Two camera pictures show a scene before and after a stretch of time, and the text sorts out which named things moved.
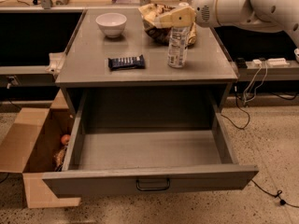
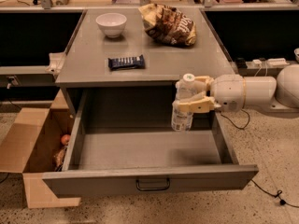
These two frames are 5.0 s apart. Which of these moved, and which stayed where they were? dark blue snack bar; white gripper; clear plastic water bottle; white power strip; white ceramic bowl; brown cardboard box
Moved: white gripper; clear plastic water bottle
Stayed: white power strip; brown cardboard box; white ceramic bowl; dark blue snack bar
